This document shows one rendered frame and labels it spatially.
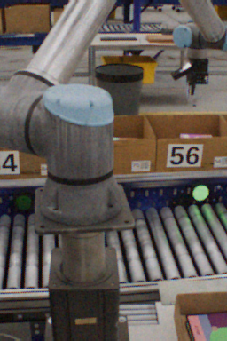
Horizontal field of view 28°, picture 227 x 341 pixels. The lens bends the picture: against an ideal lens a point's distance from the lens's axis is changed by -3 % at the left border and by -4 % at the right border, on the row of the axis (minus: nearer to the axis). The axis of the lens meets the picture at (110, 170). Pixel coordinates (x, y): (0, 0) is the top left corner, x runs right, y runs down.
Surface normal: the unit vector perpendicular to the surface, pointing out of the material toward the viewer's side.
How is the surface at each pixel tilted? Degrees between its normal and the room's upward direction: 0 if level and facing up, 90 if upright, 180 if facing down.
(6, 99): 38
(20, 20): 90
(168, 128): 89
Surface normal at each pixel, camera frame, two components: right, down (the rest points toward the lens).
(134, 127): 0.10, 0.45
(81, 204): 0.07, 0.06
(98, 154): 0.59, 0.32
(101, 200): 0.54, -0.01
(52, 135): -0.57, 0.29
